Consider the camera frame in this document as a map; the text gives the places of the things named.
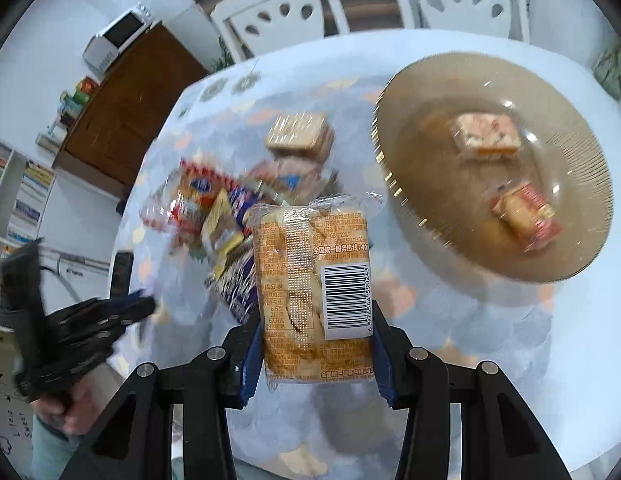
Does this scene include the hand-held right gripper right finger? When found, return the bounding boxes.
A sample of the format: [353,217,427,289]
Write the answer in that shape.
[372,310,574,480]

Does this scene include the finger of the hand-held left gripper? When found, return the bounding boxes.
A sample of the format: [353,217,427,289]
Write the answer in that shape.
[65,322,128,361]
[78,290,157,328]

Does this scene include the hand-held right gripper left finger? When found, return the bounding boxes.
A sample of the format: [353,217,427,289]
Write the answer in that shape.
[58,310,266,480]

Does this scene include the orange bread packet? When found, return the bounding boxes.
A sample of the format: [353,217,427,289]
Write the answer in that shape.
[244,192,386,392]

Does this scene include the person's left forearm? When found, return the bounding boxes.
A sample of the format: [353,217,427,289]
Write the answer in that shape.
[29,412,87,480]

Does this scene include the person's left hand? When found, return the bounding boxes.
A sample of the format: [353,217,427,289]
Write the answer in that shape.
[37,360,122,437]

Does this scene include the scale patterned tablecloth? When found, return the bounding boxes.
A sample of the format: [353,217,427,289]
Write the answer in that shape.
[109,29,621,480]

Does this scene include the blue snack packet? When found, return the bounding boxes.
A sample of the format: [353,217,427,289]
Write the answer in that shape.
[205,185,264,326]

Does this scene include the white sign with lettering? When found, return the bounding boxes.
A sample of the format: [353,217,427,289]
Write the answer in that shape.
[0,324,37,462]

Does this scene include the white bookshelf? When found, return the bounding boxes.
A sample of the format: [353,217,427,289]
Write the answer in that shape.
[0,132,58,257]

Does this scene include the pale pink snack packet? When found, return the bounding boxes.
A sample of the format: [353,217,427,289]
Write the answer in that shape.
[244,156,341,207]

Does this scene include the brown wooden cabinet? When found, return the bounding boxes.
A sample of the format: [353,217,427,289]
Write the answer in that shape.
[52,22,212,189]

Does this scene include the red yellow snack packet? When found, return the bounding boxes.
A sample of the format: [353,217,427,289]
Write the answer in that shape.
[489,181,565,254]

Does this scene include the row of bottles and boxes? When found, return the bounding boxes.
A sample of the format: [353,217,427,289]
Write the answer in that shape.
[35,75,102,152]

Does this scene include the clear cracker packet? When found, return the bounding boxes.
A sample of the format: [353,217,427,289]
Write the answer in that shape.
[264,112,336,164]

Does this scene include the pink white snack packet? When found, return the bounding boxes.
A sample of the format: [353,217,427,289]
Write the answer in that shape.
[453,111,524,162]

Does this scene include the small green plant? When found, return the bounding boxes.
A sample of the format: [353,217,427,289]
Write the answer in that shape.
[216,34,240,69]

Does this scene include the white microwave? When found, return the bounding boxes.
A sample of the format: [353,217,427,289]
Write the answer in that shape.
[83,2,158,74]

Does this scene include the green plant sprigs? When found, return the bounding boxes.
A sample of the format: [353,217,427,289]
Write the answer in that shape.
[592,41,621,99]

